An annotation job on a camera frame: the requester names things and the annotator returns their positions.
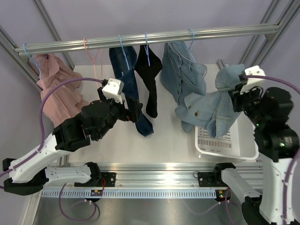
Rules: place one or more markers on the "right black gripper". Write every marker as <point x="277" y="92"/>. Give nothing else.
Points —
<point x="237" y="97"/>

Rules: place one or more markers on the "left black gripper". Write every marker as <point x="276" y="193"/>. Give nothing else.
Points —
<point x="132" y="115"/>

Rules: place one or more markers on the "light blue denim skirt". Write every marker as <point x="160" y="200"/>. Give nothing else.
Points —
<point x="213" y="111"/>

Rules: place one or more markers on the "dark blue denim skirt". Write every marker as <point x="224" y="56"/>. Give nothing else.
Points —
<point x="130" y="89"/>

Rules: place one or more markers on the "light blue wire hanger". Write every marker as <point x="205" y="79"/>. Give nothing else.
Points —
<point x="124" y="53"/>

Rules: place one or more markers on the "pink wire hanger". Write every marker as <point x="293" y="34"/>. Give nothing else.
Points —
<point x="94" y="59"/>

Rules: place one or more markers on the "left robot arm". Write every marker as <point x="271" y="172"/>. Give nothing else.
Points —
<point x="33" y="172"/>

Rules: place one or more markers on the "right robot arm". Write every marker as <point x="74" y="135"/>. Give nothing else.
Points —
<point x="277" y="144"/>

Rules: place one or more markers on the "blue hanger of pale denim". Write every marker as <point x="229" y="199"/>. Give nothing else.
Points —
<point x="192" y="44"/>

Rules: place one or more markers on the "blue hanger of pink dress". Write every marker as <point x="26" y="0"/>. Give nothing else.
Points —
<point x="37" y="63"/>

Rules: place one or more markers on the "white plastic basket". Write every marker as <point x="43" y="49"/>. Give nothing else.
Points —
<point x="237" y="145"/>

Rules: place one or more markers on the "black garment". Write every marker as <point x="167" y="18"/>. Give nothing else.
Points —
<point x="148" y="75"/>

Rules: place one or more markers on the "pale blue denim garment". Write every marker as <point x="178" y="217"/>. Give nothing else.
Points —
<point x="180" y="75"/>

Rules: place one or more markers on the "pink ruffled dress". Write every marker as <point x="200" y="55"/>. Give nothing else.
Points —
<point x="65" y="102"/>

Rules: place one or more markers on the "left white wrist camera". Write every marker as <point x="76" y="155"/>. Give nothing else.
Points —
<point x="113" y="90"/>

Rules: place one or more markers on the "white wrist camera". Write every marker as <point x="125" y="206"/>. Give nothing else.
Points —
<point x="250" y="78"/>
<point x="113" y="90"/>

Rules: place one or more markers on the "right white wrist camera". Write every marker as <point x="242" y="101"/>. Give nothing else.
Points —
<point x="250" y="78"/>

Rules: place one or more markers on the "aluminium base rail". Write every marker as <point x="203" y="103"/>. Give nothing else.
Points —
<point x="164" y="176"/>

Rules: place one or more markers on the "aluminium hanging rail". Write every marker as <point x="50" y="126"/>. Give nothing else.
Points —
<point x="149" y="38"/>

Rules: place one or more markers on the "white slotted cable duct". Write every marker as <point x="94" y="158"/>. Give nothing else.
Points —
<point x="132" y="193"/>

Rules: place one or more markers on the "aluminium frame right post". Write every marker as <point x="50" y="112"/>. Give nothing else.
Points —
<point x="261" y="45"/>

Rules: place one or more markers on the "aluminium frame post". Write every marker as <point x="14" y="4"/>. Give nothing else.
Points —
<point x="24" y="23"/>
<point x="261" y="45"/>

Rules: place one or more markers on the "aluminium frame left post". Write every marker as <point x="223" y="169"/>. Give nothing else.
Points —
<point x="24" y="23"/>

